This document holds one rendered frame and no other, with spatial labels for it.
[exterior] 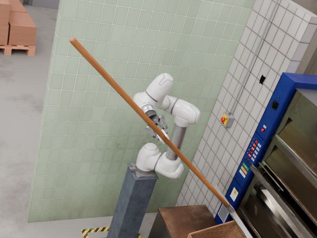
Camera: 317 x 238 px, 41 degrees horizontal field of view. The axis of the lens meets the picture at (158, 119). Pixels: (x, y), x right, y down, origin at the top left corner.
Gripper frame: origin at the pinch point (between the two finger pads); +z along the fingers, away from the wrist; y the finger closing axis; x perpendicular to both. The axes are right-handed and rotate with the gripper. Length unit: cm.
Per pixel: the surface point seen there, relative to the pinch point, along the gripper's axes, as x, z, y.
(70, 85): -13, -125, 44
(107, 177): -119, -123, 85
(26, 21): -105, -520, 108
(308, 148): -103, -5, -70
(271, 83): -91, -64, -84
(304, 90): -89, -37, -95
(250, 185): -145, -36, -21
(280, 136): -106, -29, -62
